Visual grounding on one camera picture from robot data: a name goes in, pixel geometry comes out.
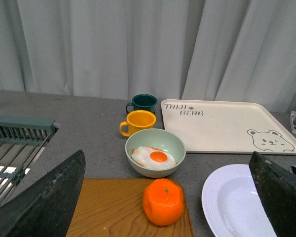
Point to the orange mandarin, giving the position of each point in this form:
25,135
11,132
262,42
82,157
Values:
163,202

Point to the dark green mug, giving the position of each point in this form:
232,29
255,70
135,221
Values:
145,102

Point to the cream bear tray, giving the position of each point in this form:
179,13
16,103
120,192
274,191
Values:
226,127

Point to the fake fried egg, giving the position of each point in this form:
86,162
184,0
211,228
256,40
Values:
153,158

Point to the wooden cutting board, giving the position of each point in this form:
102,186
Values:
113,208

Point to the white curtain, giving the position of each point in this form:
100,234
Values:
224,50

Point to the green dish drying rack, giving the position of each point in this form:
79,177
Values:
22,140

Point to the yellow mug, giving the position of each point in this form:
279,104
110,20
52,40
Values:
136,121

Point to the light green bowl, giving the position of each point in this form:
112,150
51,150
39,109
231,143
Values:
161,140

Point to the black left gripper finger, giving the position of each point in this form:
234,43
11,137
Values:
46,208

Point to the white round plate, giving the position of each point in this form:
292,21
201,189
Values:
231,204

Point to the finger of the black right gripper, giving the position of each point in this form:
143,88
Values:
276,189

